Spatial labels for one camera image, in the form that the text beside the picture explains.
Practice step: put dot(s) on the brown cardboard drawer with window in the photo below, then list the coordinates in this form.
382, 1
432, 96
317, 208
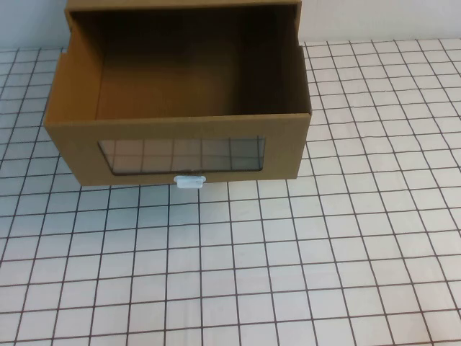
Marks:
72, 151

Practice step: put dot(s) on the white grid-patterned tablecloth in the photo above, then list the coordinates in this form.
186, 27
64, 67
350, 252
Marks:
252, 270

